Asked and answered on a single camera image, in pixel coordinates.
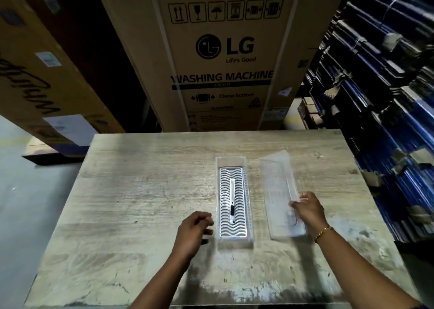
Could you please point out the person's left forearm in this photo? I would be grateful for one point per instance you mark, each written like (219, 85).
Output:
(162, 281)

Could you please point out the person's right hand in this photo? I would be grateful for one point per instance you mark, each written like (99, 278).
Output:
(310, 212)

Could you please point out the large printed cardboard carton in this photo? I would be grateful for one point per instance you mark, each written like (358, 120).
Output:
(220, 64)

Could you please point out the tilted brown cardboard carton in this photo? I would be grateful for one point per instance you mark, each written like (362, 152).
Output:
(40, 81)

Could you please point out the dark shadowed cardboard carton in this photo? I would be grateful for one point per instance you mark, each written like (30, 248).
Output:
(101, 47)

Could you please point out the stack of blue flat packs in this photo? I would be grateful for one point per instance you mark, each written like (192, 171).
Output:
(383, 81)

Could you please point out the person's left hand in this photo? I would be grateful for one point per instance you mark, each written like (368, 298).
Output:
(191, 232)

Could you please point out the silver utility knife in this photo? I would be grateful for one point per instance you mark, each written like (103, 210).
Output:
(232, 202)

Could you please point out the clear plastic lid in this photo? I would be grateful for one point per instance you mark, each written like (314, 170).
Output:
(278, 183)

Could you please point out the dark wooden pallet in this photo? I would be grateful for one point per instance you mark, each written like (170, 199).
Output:
(51, 156)

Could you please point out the person's right forearm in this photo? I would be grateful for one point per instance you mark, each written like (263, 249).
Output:
(356, 271)

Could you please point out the clear plastic tray with wavy insert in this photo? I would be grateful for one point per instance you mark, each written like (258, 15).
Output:
(242, 210)

